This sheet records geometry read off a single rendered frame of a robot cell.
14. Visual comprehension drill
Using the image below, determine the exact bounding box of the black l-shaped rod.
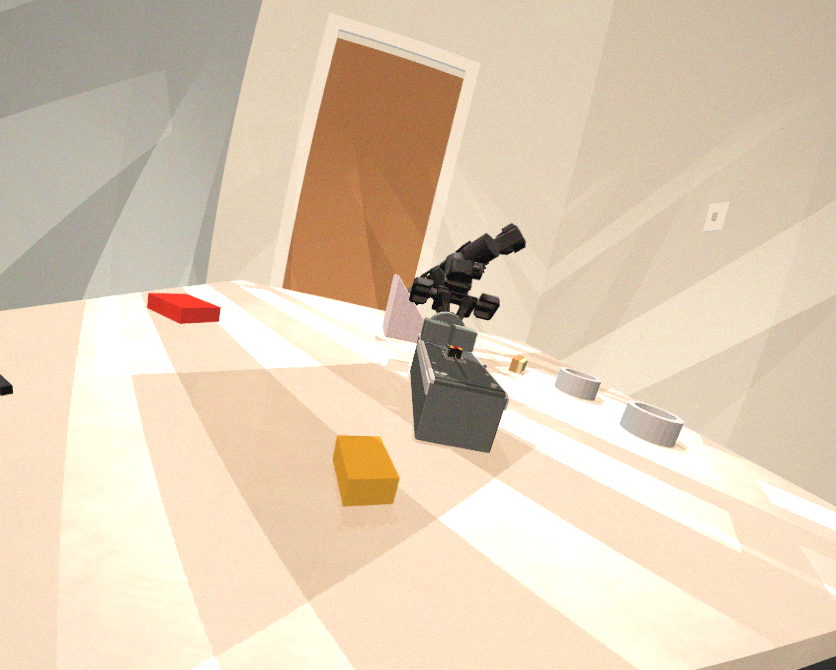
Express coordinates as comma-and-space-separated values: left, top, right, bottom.
0, 374, 13, 396

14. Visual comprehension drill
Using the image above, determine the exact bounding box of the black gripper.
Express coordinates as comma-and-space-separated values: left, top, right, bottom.
409, 268, 500, 320

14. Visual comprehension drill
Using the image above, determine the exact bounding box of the grey short cylinder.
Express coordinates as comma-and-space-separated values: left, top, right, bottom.
619, 400, 684, 448
555, 367, 601, 401

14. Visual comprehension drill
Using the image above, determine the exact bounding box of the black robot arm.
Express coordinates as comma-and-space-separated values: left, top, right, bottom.
420, 223, 527, 290

